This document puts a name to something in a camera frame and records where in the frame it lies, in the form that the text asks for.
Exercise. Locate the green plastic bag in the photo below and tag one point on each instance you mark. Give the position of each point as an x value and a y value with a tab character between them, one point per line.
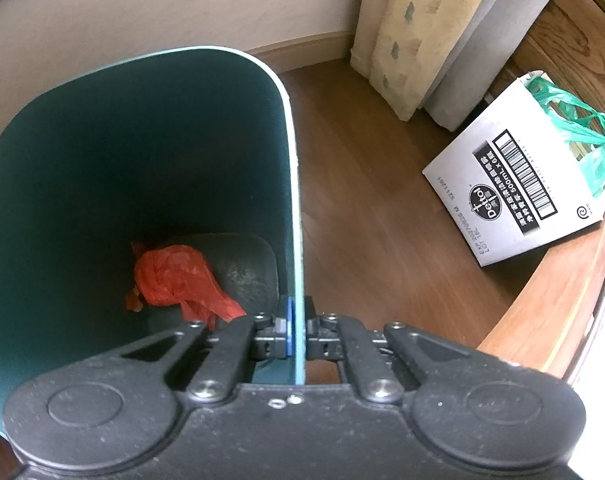
595	165

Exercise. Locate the red plastic bag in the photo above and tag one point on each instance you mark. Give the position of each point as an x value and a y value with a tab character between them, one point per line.
172	275

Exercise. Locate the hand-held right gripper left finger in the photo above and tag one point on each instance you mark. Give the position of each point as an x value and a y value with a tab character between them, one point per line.
282	332

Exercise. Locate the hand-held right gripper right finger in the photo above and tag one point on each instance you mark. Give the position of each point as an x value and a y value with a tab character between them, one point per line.
312	332

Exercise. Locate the white printed cardboard box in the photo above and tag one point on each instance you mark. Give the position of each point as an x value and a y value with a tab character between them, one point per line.
507	160

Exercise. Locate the wooden cabinet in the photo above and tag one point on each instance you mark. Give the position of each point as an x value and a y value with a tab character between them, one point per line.
572	35

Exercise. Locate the teal plastic trash bin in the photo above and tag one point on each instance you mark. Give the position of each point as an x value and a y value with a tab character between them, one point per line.
107	160

